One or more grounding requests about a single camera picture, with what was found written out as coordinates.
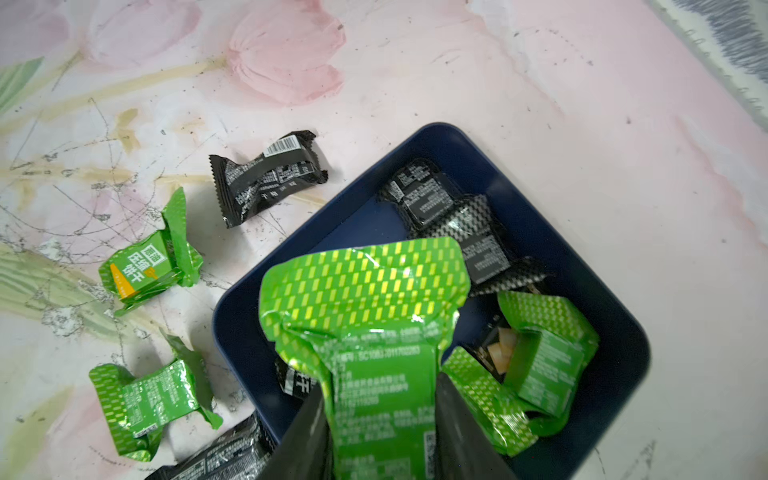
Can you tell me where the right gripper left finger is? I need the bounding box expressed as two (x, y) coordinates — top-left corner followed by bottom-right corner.
(257, 387), (333, 480)

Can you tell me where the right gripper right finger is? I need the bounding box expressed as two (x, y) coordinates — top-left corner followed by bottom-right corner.
(435, 373), (517, 480)

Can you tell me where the green cookie packet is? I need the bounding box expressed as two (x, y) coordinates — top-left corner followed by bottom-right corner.
(89, 335), (223, 462)
(443, 291), (600, 457)
(99, 188), (203, 317)
(259, 237), (471, 479)

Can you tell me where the black checkered cookie packet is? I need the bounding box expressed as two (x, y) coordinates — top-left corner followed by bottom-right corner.
(416, 195), (550, 297)
(377, 158), (462, 237)

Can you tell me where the dark blue storage box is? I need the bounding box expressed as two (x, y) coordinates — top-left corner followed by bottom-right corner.
(212, 123), (650, 479)

